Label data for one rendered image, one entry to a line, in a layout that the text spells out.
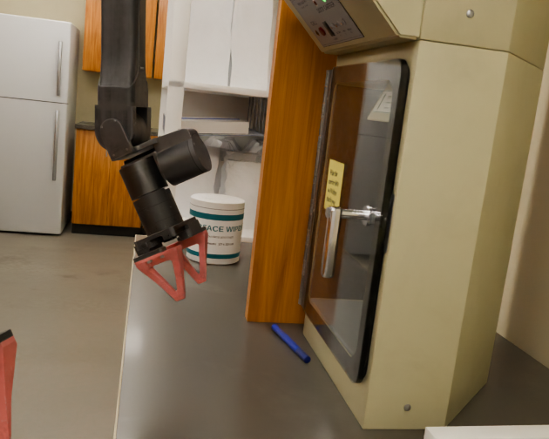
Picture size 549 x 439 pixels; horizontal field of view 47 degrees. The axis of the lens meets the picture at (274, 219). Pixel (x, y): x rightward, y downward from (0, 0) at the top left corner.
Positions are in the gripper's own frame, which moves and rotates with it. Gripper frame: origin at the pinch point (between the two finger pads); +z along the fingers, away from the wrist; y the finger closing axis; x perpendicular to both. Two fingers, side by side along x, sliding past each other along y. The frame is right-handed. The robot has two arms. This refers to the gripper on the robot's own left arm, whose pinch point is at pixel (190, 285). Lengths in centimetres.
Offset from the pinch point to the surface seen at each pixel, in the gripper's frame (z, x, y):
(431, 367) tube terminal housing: 19.2, -29.4, -9.2
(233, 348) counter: 12.5, -0.3, 5.3
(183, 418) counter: 12.6, -0.4, -18.4
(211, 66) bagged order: -50, 13, 113
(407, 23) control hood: -20.0, -41.5, -12.9
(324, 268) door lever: 2.8, -21.9, -10.3
